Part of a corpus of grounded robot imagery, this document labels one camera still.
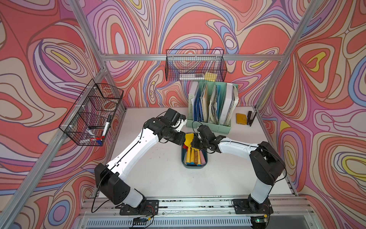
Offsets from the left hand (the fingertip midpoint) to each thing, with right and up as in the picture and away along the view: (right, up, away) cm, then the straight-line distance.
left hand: (183, 139), depth 76 cm
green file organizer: (+19, +21, +17) cm, 33 cm away
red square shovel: (+1, -7, +15) cm, 17 cm away
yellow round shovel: (+3, -3, +14) cm, 14 cm away
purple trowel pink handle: (+12, -13, +10) cm, 21 cm away
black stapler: (+51, +9, +32) cm, 61 cm away
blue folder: (+11, +13, +26) cm, 31 cm away
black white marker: (-38, +7, -7) cm, 39 cm away
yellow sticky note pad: (+46, +11, +36) cm, 59 cm away
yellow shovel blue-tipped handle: (+9, -13, +11) cm, 19 cm away
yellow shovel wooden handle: (+8, -10, +13) cm, 18 cm away
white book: (+29, +21, +16) cm, 39 cm away
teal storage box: (+4, -17, +8) cm, 19 cm away
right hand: (+5, -7, +15) cm, 18 cm away
